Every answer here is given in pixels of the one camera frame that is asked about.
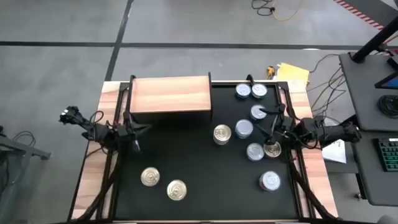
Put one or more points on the dark label tuna can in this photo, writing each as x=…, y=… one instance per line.
x=255, y=115

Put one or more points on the white green label tuna can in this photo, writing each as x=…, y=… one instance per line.
x=244, y=127

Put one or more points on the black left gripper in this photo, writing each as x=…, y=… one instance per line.
x=126, y=132

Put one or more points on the grey metal stand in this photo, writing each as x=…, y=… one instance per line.
x=25, y=149

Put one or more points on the backlit black keyboard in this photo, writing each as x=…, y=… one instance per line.
x=388, y=154

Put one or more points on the blue label tuna can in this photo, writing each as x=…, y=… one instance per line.
x=243, y=91

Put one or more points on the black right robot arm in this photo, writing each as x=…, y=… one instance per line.
x=335, y=133

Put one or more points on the white paper sheet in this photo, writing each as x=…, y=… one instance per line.
x=337, y=152

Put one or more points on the gold-lid red-band tuna can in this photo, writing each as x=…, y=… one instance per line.
x=176, y=189

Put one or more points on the navy label tuna can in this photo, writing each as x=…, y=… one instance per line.
x=255, y=151

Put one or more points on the yellow paper folder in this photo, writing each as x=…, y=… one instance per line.
x=292, y=73

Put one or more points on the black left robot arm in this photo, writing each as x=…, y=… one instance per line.
x=93, y=130

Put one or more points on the tall red blue label can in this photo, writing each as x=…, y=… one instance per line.
x=273, y=152
x=222, y=132

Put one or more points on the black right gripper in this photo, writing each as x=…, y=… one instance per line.
x=287, y=129

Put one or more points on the dark tablet screen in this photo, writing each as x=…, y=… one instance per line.
x=390, y=83

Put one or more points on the Bumble Bee light tuna can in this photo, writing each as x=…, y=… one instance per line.
x=222, y=144

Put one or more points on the black slanted pole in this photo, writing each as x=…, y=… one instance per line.
x=374, y=40

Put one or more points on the grey side desk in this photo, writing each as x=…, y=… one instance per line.
x=363, y=174
x=360, y=93

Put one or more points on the wooden shelf black frame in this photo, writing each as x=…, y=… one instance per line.
x=171, y=93

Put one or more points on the yellow black hand tool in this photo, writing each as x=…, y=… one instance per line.
x=270, y=72

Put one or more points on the silver-top tuna can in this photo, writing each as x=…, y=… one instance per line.
x=269, y=180
x=259, y=90

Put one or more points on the black metal table frame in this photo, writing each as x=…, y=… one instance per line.
x=113, y=199

